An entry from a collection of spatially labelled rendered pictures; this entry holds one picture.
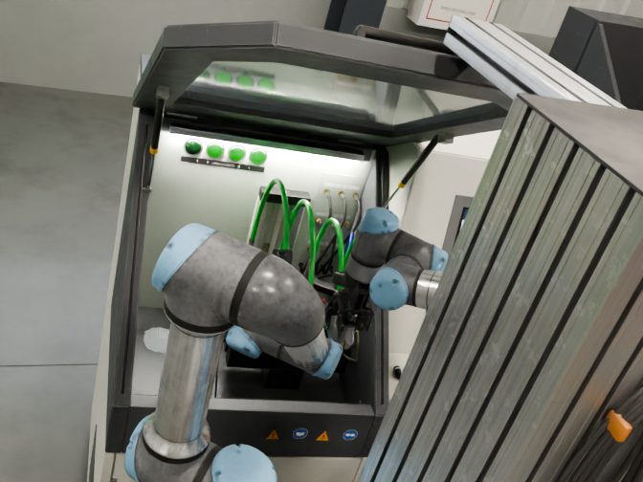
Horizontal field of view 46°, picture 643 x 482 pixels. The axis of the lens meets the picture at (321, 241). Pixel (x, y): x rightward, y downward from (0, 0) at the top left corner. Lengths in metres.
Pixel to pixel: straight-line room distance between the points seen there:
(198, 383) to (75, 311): 2.45
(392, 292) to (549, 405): 0.62
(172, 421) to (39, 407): 1.92
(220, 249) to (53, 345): 2.42
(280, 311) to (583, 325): 0.44
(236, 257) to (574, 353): 0.49
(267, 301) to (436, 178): 1.06
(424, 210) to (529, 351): 1.23
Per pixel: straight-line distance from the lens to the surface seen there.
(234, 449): 1.36
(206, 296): 1.08
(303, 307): 1.08
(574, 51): 5.60
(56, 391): 3.24
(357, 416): 1.99
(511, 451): 0.89
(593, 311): 0.77
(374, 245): 1.54
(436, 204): 2.05
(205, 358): 1.19
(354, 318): 1.64
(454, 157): 2.03
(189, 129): 2.01
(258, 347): 1.47
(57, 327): 3.54
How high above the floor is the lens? 2.25
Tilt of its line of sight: 30 degrees down
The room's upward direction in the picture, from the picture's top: 17 degrees clockwise
